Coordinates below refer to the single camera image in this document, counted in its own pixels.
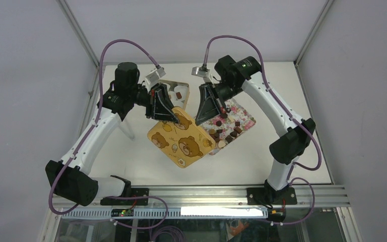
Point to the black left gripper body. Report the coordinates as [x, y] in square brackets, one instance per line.
[150, 101]

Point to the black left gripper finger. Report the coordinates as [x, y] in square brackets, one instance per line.
[163, 113]
[163, 95]

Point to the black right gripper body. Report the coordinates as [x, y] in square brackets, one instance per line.
[224, 93]

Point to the silver tin lid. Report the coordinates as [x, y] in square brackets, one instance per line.
[183, 143]

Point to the silver metal tongs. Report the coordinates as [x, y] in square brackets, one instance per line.
[127, 129]

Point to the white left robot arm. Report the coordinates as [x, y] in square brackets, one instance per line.
[69, 177]

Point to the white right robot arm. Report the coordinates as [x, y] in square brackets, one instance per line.
[247, 75]

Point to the yellow tin box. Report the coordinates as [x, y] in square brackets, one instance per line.
[170, 86]

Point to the white paper cup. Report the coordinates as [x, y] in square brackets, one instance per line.
[184, 90]

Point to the floral rectangular tray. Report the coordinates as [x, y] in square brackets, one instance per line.
[237, 122]

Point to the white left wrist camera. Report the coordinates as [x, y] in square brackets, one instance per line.
[154, 76]

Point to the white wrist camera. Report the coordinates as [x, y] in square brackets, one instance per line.
[203, 73]
[154, 76]

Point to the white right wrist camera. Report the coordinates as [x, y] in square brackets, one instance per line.
[203, 73]

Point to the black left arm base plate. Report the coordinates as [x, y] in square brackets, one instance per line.
[137, 197]

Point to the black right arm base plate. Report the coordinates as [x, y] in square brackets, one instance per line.
[264, 196]

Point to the white slotted cable duct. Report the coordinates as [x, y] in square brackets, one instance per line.
[202, 212]

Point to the aluminium frame rail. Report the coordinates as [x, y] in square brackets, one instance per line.
[299, 196]

